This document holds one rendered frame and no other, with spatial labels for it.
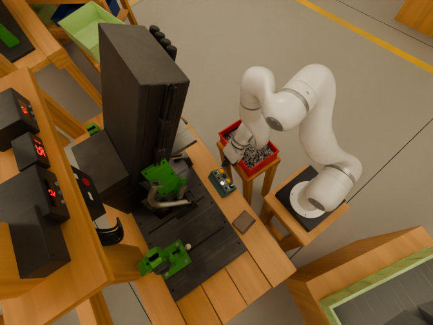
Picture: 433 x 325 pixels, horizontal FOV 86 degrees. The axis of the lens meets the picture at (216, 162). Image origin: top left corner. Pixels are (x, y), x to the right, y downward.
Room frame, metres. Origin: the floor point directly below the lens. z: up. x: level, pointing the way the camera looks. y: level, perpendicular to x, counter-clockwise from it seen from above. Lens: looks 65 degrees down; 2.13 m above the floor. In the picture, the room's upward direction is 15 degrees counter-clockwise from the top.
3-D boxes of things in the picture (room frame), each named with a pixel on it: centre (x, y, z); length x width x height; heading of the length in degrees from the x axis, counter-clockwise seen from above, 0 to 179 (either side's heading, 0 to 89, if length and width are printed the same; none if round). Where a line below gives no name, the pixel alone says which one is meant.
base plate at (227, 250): (0.52, 0.34, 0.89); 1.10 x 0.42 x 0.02; 19
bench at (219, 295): (0.52, 0.34, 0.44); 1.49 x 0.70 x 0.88; 19
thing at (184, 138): (0.63, 0.28, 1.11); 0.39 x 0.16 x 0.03; 109
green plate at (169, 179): (0.47, 0.26, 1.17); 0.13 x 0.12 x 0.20; 19
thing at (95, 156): (0.57, 0.51, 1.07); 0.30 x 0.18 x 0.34; 19
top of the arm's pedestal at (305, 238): (0.22, -0.41, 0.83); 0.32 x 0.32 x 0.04; 23
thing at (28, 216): (0.17, 0.46, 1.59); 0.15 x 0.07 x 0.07; 19
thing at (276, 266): (0.61, 0.08, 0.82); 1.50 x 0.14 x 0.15; 19
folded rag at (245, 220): (0.20, -0.05, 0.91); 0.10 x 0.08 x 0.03; 120
